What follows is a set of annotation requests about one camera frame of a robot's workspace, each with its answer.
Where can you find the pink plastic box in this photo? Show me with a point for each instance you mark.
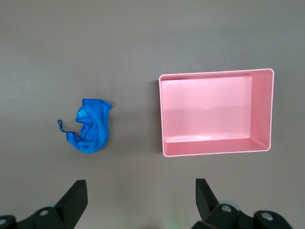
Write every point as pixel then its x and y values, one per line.
pixel 207 109

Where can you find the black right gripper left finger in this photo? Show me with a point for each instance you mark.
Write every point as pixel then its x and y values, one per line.
pixel 71 205

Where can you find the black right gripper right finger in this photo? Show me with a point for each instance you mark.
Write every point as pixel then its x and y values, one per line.
pixel 207 202

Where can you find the blue cloth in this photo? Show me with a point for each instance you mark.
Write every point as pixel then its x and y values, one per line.
pixel 95 128

